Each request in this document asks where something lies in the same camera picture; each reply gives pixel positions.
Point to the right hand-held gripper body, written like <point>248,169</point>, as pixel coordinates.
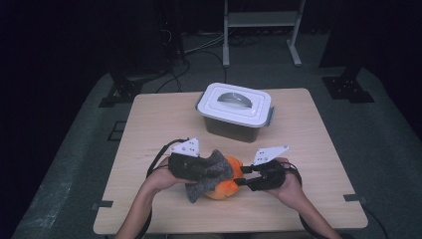
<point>273,174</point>

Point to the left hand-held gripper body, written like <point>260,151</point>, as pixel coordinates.
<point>182,166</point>

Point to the grey fluffy cloth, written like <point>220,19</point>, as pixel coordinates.
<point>212,179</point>

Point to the orange plush toy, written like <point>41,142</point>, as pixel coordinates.
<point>229,189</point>

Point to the grey transparent storage box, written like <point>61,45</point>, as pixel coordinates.
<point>232,131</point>

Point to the person's right hand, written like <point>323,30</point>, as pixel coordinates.
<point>288,192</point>

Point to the person's left hand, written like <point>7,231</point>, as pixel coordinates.
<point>162,179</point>

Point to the black tape strip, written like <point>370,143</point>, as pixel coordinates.
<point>355,198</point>
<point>103,204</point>

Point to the black stand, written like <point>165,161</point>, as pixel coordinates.
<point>348,86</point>
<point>122,91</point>

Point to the white metal stand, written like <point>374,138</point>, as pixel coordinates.
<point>262,20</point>

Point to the black tape frame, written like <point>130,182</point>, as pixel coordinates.
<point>116,131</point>

